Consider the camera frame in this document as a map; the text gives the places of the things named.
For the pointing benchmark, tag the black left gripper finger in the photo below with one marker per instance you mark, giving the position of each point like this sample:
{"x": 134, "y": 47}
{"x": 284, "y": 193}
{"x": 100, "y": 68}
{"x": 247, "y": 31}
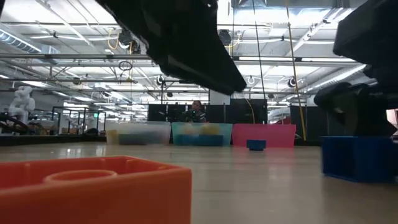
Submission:
{"x": 211, "y": 71}

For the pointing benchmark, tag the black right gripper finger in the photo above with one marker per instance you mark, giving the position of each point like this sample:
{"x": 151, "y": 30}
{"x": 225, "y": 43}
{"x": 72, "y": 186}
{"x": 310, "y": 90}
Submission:
{"x": 335, "y": 99}
{"x": 376, "y": 112}

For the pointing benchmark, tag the small blue toy block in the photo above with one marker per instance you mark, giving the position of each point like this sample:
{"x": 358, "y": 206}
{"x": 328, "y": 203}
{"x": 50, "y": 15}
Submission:
{"x": 357, "y": 158}
{"x": 256, "y": 145}

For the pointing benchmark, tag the white pillar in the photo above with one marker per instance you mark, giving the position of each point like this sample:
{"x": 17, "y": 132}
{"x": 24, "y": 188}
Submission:
{"x": 219, "y": 99}

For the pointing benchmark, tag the black partition panels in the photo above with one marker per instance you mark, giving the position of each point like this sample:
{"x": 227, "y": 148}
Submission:
{"x": 308, "y": 124}
{"x": 155, "y": 113}

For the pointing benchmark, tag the person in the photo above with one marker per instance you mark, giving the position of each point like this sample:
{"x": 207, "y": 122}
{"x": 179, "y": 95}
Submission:
{"x": 194, "y": 115}

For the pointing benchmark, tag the long ceiling light bar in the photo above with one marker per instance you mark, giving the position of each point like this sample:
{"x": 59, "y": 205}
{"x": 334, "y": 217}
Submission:
{"x": 267, "y": 58}

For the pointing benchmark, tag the teal plastic bin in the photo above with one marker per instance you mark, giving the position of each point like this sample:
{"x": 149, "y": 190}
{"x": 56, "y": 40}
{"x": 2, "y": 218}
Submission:
{"x": 228, "y": 133}

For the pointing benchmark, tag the red plastic bin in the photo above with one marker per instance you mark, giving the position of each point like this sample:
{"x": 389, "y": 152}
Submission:
{"x": 280, "y": 135}

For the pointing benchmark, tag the clear plastic bin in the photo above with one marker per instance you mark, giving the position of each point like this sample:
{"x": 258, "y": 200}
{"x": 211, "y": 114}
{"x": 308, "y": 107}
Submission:
{"x": 146, "y": 127}

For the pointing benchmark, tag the small orange toy block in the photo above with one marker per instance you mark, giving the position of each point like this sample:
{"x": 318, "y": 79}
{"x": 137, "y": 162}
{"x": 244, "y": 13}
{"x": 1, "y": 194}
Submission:
{"x": 93, "y": 202}

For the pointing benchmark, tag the black aluminium table frame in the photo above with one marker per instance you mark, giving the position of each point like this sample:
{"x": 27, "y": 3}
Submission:
{"x": 46, "y": 140}

